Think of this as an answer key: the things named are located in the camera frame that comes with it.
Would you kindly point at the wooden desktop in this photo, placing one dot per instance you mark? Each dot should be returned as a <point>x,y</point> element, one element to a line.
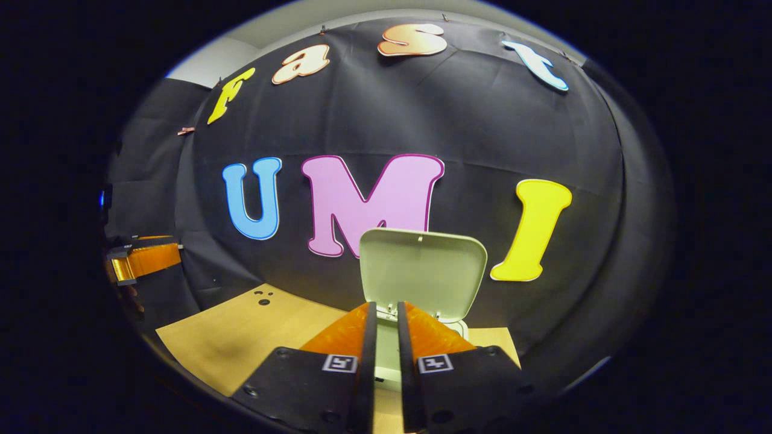
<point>241,337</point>

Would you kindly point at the black backdrop cloth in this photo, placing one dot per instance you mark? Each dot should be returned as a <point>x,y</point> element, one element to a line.
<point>482,132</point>

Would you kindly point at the pale green desktop garbage bin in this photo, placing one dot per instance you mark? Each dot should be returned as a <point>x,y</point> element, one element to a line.
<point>422,271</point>

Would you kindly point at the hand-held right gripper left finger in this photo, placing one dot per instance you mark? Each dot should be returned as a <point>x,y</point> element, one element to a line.
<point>366,392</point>

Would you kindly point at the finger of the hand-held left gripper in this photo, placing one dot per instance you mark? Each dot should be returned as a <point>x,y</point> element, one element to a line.
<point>154,259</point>
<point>151,241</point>

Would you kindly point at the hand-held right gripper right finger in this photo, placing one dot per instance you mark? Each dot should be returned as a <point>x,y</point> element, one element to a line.
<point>407,392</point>

